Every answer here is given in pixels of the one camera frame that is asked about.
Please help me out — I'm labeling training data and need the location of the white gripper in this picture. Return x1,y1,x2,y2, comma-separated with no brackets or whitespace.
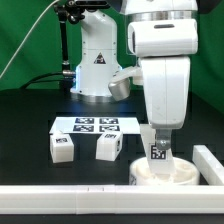
139,56,190,150

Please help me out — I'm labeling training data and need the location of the white round stool seat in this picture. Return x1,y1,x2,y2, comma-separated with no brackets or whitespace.
129,157,200,186

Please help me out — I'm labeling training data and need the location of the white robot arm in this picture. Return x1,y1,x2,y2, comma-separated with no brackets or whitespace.
71,0,198,150

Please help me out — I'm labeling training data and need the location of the white sheet with markers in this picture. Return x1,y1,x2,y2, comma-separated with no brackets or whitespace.
50,117,140,134

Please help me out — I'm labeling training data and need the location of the white front fence rail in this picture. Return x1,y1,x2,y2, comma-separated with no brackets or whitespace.
0,185,224,214

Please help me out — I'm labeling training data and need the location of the black cable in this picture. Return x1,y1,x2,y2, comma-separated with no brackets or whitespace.
19,72,65,90

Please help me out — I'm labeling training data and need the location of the white cable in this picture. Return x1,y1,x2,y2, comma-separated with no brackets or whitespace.
0,0,60,80

